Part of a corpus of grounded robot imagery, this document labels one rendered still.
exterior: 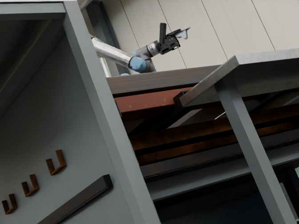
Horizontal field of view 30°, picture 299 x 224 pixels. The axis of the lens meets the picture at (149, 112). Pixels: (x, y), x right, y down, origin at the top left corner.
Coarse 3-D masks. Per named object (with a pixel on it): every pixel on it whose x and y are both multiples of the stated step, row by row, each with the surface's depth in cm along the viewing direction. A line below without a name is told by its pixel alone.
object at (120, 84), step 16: (112, 80) 161; (128, 80) 164; (144, 80) 168; (160, 80) 171; (176, 80) 175; (192, 80) 178; (288, 96) 253; (192, 112) 219; (208, 112) 224; (128, 128) 202
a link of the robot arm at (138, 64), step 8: (96, 40) 309; (96, 48) 306; (104, 48) 304; (112, 48) 304; (104, 56) 306; (112, 56) 302; (120, 56) 300; (128, 56) 299; (136, 56) 300; (120, 64) 303; (128, 64) 299; (136, 64) 294; (144, 64) 295; (144, 72) 301
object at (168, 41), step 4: (164, 36) 307; (168, 36) 305; (172, 36) 305; (156, 40) 309; (164, 40) 308; (168, 40) 305; (172, 40) 305; (176, 40) 305; (156, 44) 307; (160, 44) 309; (164, 44) 308; (168, 44) 305; (172, 44) 306; (176, 44) 304; (160, 48) 309; (164, 48) 308; (168, 48) 309; (172, 48) 312; (176, 48) 311; (160, 52) 309; (164, 52) 310
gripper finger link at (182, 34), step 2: (180, 28) 304; (182, 28) 304; (184, 28) 304; (186, 28) 304; (188, 28) 305; (182, 30) 304; (184, 30) 304; (178, 32) 304; (180, 32) 305; (182, 32) 304; (184, 32) 304; (178, 34) 305; (180, 34) 305; (182, 34) 304; (184, 34) 304; (176, 36) 305; (178, 36) 305; (180, 36) 305; (182, 36) 304; (184, 36) 304; (184, 38) 304
